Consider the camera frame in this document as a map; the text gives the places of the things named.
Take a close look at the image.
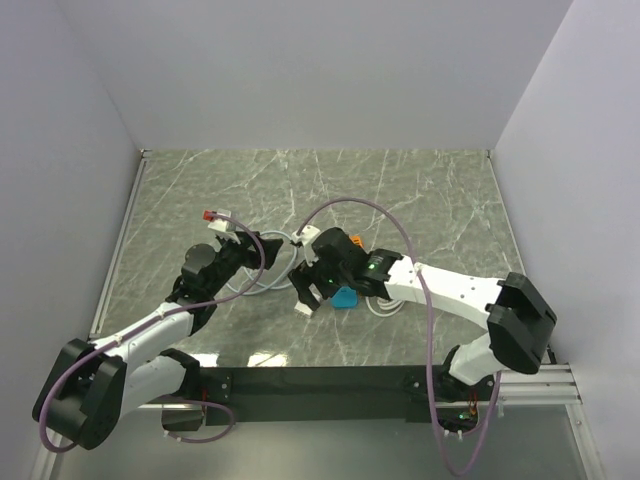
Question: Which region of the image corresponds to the light blue power cable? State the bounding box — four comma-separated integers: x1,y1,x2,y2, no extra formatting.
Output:
224,229,301,297

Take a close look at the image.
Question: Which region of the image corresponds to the black base beam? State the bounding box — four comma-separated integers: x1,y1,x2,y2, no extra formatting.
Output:
140,367,500,432

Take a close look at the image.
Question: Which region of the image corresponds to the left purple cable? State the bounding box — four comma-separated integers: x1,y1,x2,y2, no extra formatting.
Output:
38,213,265,453

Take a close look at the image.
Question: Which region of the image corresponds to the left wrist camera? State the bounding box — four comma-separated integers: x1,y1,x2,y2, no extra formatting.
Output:
203,210,240,243

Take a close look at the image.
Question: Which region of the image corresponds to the blue square adapter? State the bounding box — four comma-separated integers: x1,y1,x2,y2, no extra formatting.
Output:
330,286,359,310

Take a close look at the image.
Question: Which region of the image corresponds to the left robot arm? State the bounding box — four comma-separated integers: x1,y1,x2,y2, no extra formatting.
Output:
32,232,284,453

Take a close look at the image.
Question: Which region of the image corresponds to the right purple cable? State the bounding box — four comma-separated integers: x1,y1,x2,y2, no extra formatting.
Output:
297,197,503,475

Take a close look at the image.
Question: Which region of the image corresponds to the orange power strip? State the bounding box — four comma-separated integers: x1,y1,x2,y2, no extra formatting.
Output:
350,235,364,248

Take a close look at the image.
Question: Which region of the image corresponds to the white square plug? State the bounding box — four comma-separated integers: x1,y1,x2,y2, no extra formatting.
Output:
294,301,314,318

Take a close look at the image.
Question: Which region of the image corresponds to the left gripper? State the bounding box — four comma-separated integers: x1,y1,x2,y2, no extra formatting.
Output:
207,230,283,297

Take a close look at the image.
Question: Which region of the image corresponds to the purple cable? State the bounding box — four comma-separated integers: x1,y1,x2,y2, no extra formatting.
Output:
297,197,503,475
38,213,265,453

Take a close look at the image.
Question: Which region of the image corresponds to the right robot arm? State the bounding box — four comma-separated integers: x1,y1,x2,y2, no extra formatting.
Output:
288,226,557,402

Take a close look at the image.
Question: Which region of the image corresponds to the aluminium rail frame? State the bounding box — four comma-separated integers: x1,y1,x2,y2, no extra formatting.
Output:
54,149,594,479

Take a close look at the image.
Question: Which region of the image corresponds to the white power cable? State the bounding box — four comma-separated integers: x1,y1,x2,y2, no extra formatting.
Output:
364,294,404,318

